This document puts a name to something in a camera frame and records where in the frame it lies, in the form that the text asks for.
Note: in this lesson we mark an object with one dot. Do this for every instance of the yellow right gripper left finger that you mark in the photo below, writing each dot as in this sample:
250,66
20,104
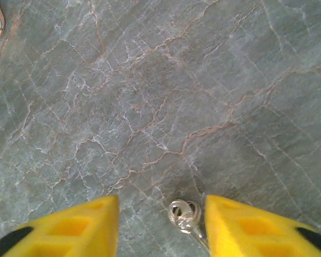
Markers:
96,225

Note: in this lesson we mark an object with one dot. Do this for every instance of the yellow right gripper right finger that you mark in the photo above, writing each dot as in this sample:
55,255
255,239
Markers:
230,227

